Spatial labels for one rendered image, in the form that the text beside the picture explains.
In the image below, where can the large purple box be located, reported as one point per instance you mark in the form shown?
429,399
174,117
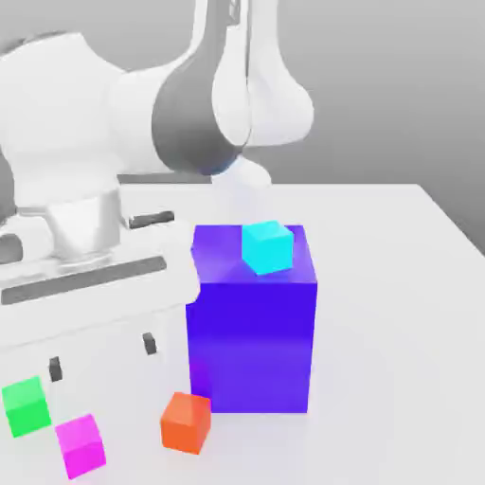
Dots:
250,341

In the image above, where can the small cyan cube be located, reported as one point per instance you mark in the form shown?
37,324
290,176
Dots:
267,246

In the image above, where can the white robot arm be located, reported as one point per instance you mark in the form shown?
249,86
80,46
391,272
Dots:
68,113

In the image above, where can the small magenta cube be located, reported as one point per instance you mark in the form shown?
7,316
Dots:
80,447

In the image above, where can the small orange cube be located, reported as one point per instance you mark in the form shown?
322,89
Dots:
185,424

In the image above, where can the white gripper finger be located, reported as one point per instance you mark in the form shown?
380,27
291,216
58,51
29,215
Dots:
150,343
55,368

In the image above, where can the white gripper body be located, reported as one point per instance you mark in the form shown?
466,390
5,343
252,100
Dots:
94,299

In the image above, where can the small green cube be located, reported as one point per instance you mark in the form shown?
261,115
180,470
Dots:
26,409

